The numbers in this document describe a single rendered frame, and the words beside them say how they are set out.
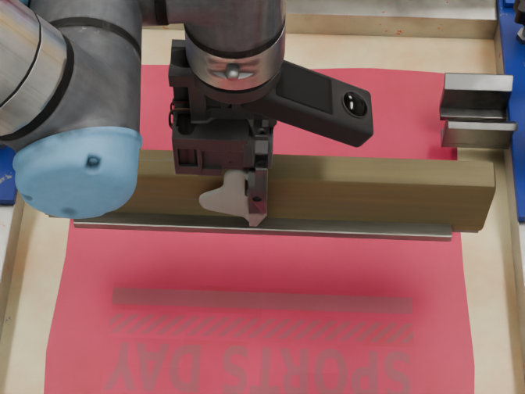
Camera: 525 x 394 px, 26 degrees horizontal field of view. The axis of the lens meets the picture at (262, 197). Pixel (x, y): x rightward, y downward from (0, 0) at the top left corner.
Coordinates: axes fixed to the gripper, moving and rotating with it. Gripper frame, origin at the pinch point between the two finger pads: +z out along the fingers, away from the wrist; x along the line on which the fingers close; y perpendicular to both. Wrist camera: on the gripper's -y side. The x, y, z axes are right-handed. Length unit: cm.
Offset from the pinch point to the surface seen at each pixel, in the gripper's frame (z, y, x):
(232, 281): 13.7, 2.9, 1.8
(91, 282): 13.7, 17.1, 2.4
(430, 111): 13.6, -18.0, -20.2
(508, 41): 9.0, -26.1, -26.6
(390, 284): 13.6, -13.0, 1.5
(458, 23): 10.9, -21.2, -30.7
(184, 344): 13.7, 7.2, 8.8
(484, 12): 10.1, -24.1, -31.8
